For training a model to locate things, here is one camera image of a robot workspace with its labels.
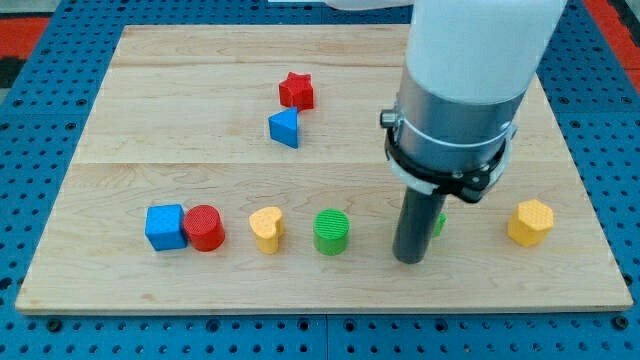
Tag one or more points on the black rod mounting clamp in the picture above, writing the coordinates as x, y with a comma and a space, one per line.
469, 185

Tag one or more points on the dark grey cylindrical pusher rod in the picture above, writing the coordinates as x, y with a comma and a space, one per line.
417, 220

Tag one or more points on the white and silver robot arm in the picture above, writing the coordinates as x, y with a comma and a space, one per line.
467, 67

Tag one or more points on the blue triangle block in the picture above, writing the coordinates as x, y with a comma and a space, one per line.
283, 127

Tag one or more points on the green block behind rod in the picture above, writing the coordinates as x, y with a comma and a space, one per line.
442, 218

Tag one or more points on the yellow hexagon block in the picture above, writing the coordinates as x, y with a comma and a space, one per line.
530, 223

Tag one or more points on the green cylinder block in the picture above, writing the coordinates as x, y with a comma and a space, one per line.
331, 231

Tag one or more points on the yellow heart block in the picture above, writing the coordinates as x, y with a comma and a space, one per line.
267, 226

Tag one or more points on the red star block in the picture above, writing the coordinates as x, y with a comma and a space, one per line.
297, 91

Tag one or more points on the light wooden board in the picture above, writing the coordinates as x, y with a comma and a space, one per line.
181, 117

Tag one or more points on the red cylinder block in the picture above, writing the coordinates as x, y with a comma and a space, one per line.
204, 228

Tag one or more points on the blue cube block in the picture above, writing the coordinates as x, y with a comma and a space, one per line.
163, 227

